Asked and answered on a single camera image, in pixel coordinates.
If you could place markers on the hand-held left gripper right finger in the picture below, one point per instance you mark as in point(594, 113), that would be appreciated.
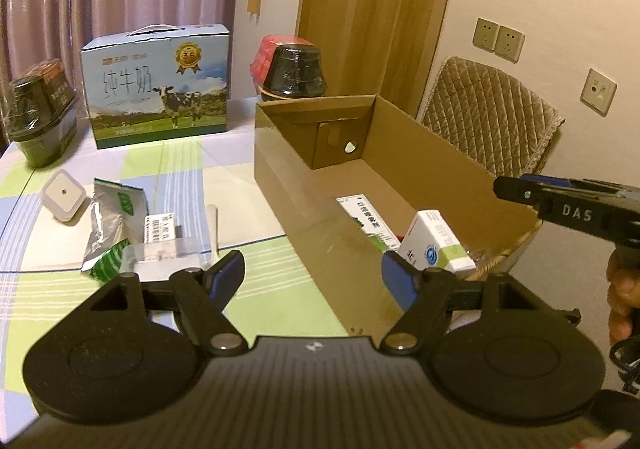
point(397, 279)

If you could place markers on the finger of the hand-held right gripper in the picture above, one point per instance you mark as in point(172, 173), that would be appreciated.
point(542, 180)
point(517, 191)

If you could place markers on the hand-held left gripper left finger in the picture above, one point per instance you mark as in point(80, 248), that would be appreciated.
point(227, 274)

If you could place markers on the white plastic spoon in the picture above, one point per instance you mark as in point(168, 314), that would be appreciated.
point(213, 229)

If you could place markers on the white blue medicine box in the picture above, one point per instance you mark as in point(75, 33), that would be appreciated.
point(435, 239)

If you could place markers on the green white medicine box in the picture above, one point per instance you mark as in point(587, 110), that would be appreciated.
point(367, 221)

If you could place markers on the clear plastic box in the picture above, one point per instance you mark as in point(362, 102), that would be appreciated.
point(165, 249)

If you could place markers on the cardboard box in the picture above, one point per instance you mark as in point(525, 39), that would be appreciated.
point(300, 194)

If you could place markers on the silver green foil pouch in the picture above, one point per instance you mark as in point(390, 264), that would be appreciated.
point(112, 219)

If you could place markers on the checked tablecloth desktop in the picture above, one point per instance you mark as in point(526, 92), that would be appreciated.
point(50, 279)

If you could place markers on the person's right hand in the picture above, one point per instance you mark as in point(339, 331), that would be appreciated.
point(622, 289)

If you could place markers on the quilted chair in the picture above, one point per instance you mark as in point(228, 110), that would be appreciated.
point(490, 109)

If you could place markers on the white square night light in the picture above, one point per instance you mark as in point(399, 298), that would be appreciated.
point(65, 194)

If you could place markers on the blue milk carton box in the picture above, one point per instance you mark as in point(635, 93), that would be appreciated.
point(150, 94)

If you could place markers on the red packaged box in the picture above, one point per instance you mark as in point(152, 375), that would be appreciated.
point(262, 56)

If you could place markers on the wooden door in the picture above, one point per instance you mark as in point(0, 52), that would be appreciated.
point(375, 9)

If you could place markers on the wrapped black bowl stack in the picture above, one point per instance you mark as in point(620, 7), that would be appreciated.
point(42, 124)

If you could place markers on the beige wall socket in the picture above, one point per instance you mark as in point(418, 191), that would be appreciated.
point(484, 33)
point(598, 91)
point(509, 43)

